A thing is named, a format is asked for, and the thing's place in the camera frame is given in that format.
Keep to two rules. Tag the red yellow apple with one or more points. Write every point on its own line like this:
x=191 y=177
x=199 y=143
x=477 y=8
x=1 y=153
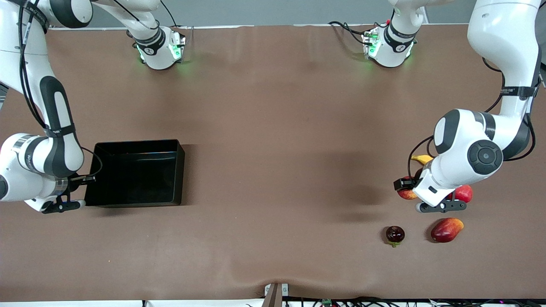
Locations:
x=407 y=195

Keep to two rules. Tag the yellow banana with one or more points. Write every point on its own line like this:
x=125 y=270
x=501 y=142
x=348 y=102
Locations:
x=422 y=159

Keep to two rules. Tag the black plastic box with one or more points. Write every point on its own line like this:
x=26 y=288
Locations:
x=136 y=175

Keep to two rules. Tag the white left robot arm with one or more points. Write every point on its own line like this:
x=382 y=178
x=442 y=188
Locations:
x=460 y=140

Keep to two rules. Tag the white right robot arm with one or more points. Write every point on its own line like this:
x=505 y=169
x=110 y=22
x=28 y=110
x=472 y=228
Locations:
x=42 y=162

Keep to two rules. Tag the dark purple mangosteen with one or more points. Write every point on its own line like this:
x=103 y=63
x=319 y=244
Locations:
x=395 y=234

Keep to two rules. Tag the red pomegranate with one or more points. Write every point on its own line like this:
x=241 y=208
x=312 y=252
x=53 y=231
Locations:
x=464 y=194

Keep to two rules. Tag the red yellow mango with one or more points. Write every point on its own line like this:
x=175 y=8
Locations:
x=445 y=230

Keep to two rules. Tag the brown table mat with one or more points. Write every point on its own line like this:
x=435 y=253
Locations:
x=273 y=238

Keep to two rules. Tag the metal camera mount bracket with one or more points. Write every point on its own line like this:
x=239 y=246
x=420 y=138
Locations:
x=275 y=298

